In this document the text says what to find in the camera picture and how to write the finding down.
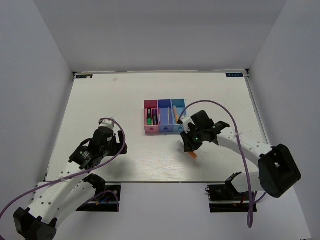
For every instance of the right corner label sticker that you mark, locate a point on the right corner label sticker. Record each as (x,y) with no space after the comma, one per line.
(234,75)

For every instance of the orange pink highlighter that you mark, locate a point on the orange pink highlighter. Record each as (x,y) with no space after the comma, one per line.
(175,112)

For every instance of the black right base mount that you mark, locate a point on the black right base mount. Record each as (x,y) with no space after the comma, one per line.
(221,201)

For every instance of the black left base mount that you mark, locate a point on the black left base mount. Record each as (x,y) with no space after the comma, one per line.
(108,202)

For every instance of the purple black highlighter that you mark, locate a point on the purple black highlighter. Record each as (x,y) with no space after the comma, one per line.
(154,116)

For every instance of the green black highlighter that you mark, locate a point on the green black highlighter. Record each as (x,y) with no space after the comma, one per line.
(149,118)

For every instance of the grey orange marker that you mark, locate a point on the grey orange marker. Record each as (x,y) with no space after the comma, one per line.
(181,148)

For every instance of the dark blue storage bin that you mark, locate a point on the dark blue storage bin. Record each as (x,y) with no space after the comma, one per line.
(163,105)

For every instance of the left corner label sticker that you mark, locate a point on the left corner label sticker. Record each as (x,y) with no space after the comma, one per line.
(84,76)

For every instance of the light blue storage bin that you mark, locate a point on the light blue storage bin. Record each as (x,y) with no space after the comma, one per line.
(180,104)

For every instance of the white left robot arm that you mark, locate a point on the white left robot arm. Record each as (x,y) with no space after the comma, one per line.
(76,185)

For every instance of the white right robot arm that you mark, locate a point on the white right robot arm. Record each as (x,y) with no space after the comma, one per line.
(277,171)

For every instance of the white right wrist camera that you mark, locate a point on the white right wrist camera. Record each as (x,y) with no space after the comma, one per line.
(187,123)

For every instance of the yellow slim highlighter pen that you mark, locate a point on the yellow slim highlighter pen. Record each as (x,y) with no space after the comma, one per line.
(168,115)

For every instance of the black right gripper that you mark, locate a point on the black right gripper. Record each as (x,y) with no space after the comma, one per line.
(189,145)

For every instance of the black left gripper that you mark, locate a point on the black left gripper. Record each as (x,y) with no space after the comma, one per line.
(114,139)

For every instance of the corner label sticker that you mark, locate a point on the corner label sticker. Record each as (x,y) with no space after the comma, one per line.
(84,76)
(234,75)

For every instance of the pink storage bin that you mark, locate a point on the pink storage bin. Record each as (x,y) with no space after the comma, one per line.
(150,129)

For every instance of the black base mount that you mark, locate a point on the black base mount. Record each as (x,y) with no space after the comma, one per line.
(108,202)
(221,201)

